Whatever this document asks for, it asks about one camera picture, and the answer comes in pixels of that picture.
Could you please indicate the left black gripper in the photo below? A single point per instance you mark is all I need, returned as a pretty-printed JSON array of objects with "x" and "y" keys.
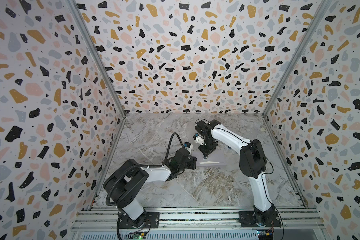
[{"x": 192, "y": 161}]

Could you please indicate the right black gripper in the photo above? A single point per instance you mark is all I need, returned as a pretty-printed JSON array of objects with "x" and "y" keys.
[{"x": 206, "y": 150}]

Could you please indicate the beige decorated letter paper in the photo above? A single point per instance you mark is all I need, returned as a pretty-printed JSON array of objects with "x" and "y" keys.
[{"x": 209, "y": 163}]

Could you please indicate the pale lilac envelope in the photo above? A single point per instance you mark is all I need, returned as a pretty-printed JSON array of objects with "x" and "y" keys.
[{"x": 216, "y": 156}]

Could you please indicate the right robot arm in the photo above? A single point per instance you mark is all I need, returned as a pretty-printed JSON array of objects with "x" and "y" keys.
[{"x": 252, "y": 159}]

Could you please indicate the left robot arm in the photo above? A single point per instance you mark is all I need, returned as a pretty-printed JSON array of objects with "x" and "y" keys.
[{"x": 125, "y": 183}]

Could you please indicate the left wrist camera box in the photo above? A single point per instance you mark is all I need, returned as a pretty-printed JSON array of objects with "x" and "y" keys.
[{"x": 188, "y": 146}]

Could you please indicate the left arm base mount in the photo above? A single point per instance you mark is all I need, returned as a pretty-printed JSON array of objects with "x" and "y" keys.
[{"x": 148, "y": 220}]

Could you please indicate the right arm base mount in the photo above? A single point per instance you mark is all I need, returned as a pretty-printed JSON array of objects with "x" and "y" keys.
[{"x": 254, "y": 219}]

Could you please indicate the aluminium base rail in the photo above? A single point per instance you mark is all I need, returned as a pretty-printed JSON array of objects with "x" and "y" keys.
[{"x": 200, "y": 223}]

